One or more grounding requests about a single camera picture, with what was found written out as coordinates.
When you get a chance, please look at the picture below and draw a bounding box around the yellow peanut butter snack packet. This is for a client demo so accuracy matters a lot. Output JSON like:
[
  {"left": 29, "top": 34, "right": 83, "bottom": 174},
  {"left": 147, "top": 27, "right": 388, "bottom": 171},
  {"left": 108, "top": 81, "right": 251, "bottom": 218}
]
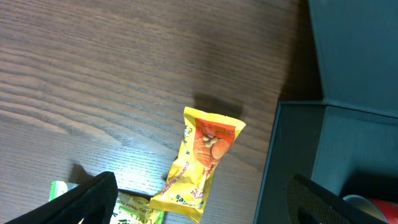
[{"left": 150, "top": 107, "right": 246, "bottom": 223}]

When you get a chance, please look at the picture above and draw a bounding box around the red soda can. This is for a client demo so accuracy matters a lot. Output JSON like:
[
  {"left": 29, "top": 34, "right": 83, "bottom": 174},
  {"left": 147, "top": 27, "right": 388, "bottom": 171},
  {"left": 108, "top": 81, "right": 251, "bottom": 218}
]
[{"left": 343, "top": 195, "right": 398, "bottom": 224}]

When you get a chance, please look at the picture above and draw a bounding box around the black open gift box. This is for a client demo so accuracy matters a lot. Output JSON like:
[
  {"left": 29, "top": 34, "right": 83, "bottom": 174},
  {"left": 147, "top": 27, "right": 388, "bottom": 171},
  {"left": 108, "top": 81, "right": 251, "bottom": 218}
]
[{"left": 254, "top": 0, "right": 397, "bottom": 223}]

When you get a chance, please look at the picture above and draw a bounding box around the green pandan cake packet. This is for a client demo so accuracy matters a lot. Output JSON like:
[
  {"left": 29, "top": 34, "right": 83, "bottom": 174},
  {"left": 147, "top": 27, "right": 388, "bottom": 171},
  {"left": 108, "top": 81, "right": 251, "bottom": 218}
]
[{"left": 49, "top": 180, "right": 165, "bottom": 224}]

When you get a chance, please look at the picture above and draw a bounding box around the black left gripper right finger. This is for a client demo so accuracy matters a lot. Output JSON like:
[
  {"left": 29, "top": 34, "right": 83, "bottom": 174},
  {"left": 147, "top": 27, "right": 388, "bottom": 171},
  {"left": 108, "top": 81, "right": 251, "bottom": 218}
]
[{"left": 287, "top": 174, "right": 384, "bottom": 224}]

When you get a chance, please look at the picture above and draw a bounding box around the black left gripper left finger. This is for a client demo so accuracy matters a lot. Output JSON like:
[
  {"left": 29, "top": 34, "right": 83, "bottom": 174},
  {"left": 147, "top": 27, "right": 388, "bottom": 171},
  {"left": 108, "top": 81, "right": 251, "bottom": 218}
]
[{"left": 6, "top": 171, "right": 118, "bottom": 224}]

